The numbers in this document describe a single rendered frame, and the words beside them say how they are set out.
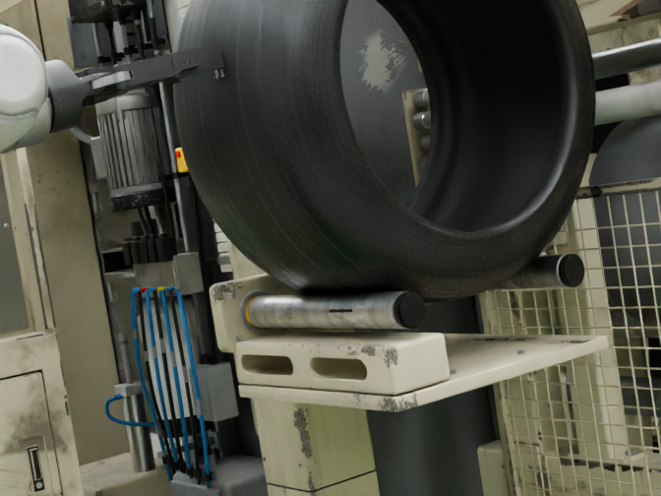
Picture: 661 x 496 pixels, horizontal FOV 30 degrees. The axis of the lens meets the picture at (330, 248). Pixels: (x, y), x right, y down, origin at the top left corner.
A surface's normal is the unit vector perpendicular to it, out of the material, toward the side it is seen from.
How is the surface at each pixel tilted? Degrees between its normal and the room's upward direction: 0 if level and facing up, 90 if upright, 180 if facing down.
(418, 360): 90
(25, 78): 92
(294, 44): 80
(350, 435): 90
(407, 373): 90
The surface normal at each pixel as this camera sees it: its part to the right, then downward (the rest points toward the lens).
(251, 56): -0.63, -0.04
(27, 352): 0.58, -0.05
